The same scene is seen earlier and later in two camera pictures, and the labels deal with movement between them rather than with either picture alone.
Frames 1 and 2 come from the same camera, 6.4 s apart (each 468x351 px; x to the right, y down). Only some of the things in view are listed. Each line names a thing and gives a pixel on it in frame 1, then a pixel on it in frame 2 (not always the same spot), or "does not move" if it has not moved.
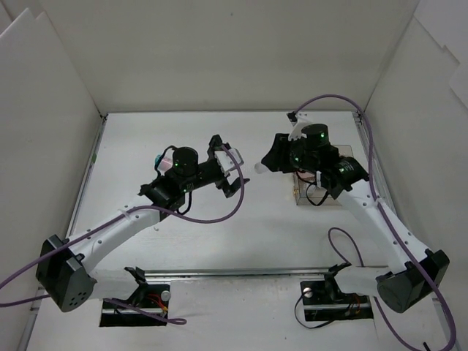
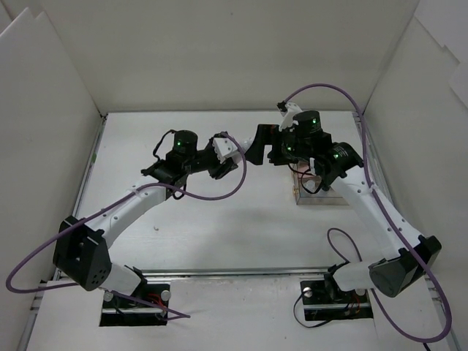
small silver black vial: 259,168 to 246,140
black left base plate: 154,298 does not move
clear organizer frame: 307,192 does not move
